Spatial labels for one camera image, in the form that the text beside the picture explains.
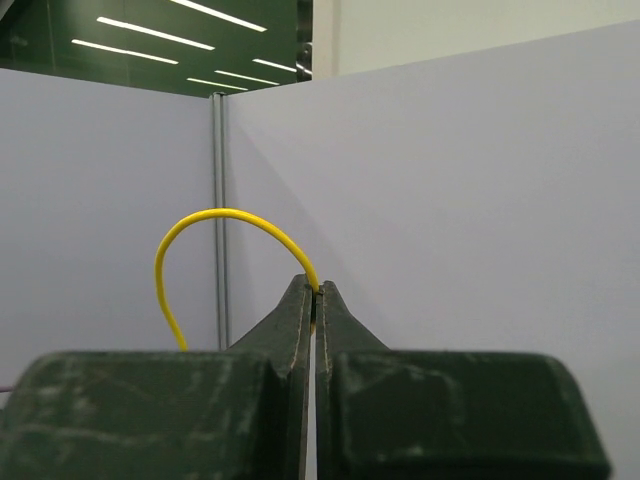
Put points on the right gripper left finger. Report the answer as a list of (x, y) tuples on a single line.
[(240, 413)]

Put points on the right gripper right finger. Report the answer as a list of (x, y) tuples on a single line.
[(405, 414)]

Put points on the aluminium corner post left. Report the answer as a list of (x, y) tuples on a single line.
[(219, 201)]

